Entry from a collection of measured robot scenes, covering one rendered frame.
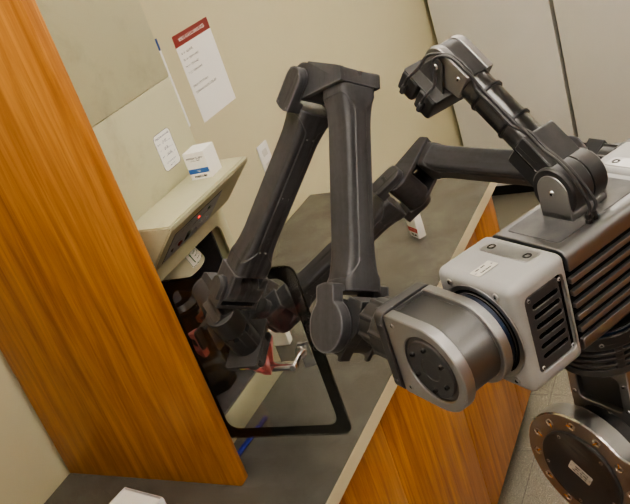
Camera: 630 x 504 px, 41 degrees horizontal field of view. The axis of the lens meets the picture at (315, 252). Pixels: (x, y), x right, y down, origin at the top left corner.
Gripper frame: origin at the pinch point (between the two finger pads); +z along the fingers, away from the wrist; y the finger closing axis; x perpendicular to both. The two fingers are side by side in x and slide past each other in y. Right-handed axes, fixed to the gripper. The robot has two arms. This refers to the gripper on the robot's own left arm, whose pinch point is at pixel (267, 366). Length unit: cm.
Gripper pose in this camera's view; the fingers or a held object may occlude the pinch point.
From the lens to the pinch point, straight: 163.4
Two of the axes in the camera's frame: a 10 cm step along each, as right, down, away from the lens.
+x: 9.0, -1.1, -4.1
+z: 3.9, 5.9, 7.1
